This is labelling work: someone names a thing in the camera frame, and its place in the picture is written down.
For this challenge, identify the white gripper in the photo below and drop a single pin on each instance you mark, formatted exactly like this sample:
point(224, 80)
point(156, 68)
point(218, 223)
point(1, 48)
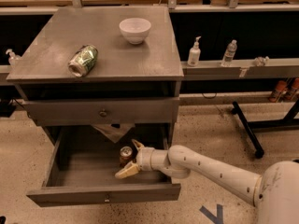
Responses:
point(145, 158)

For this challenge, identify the orange soda can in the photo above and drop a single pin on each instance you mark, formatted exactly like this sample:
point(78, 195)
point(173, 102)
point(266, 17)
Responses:
point(126, 155)

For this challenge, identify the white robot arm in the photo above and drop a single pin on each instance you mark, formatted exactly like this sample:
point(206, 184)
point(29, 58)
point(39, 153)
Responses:
point(275, 193)

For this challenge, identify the closed grey top drawer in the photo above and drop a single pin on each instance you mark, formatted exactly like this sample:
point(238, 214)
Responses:
point(103, 111)

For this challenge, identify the open grey middle drawer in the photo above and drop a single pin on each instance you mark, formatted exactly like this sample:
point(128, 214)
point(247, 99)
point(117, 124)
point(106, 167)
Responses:
point(84, 163)

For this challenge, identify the grey drawer cabinet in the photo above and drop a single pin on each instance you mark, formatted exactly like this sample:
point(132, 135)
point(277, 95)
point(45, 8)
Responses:
point(151, 69)

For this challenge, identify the green soda can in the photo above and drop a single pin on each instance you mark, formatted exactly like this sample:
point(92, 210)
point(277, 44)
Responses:
point(83, 61)

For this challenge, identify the crumpled paper in cabinet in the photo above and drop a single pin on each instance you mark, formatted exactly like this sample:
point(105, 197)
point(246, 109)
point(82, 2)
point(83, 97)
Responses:
point(112, 133)

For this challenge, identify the white pump bottle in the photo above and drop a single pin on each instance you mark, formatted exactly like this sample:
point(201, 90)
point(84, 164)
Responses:
point(194, 53)

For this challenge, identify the black metal stand leg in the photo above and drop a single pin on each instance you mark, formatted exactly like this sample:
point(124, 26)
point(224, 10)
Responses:
point(258, 148)

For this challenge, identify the white bowl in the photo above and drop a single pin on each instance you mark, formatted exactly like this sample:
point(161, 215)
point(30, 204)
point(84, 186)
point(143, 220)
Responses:
point(135, 30)

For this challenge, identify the clear water bottle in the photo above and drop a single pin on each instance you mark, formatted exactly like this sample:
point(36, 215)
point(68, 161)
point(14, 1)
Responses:
point(229, 53)

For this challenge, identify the clear pump bottle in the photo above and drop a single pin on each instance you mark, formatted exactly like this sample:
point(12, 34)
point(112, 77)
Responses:
point(12, 57)

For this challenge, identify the crumpled clear wrapper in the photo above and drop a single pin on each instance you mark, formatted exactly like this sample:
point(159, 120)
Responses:
point(261, 61)

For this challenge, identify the orange bottle under shelf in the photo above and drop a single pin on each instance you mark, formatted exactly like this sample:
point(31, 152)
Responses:
point(277, 91)

